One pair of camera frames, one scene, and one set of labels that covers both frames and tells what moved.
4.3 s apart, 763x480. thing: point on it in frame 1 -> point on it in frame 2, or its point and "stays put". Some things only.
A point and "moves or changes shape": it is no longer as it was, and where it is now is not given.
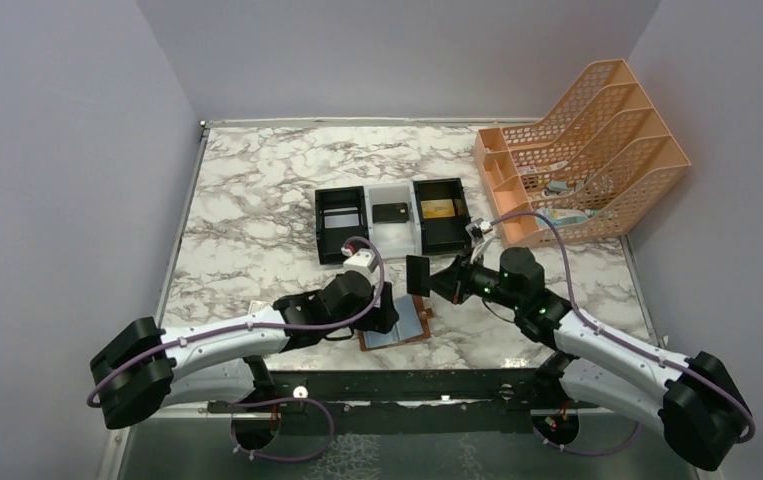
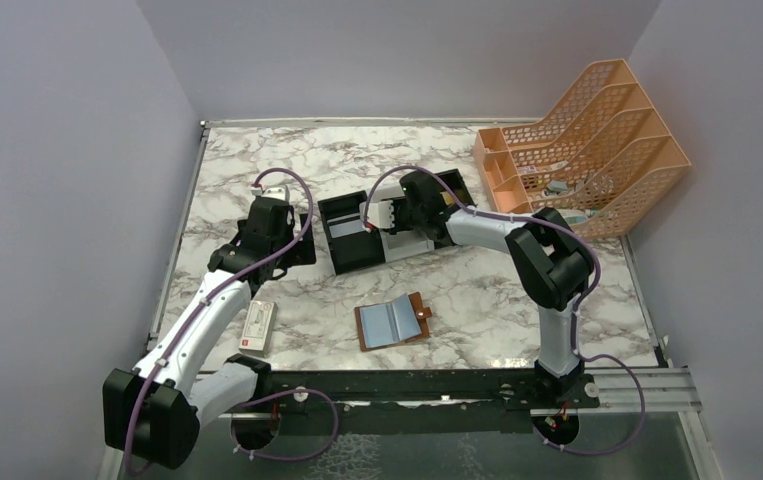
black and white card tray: (403, 219) moves or changes shape
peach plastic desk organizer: (595, 161) stays put
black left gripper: (383, 316) -> (303, 254)
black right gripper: (452, 281) -> (397, 227)
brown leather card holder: (412, 324) stays put
